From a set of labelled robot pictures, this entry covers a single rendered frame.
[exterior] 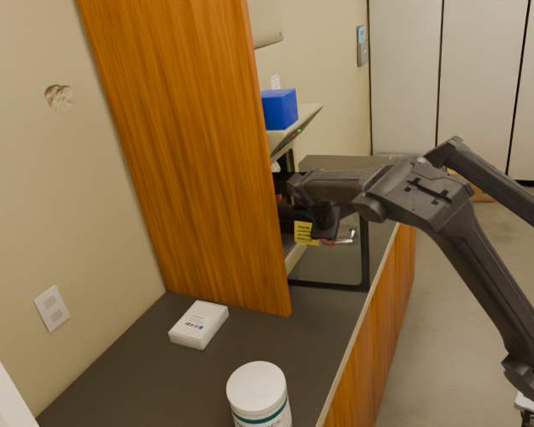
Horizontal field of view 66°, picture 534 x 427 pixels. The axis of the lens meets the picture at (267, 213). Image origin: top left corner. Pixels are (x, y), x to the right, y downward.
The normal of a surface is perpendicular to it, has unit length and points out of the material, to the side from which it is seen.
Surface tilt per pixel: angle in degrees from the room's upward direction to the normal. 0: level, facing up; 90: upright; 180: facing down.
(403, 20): 90
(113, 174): 90
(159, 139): 90
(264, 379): 0
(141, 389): 0
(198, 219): 90
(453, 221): 76
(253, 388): 0
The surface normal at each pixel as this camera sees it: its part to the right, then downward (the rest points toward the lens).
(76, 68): 0.89, 0.09
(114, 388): -0.14, -0.89
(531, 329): 0.29, 0.15
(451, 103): -0.44, 0.46
